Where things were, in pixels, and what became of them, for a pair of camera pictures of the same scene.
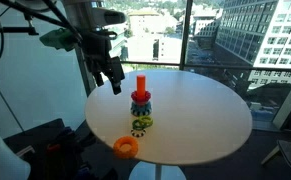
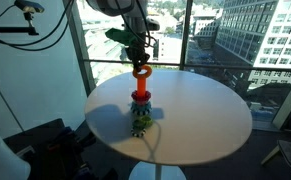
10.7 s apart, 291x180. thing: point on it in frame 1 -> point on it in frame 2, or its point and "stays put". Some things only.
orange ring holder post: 141,86 stays put
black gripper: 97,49 -> 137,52
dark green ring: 138,125 stays put
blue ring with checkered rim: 141,109 stays put
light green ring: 146,120 stays put
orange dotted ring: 125,147 -> 145,75
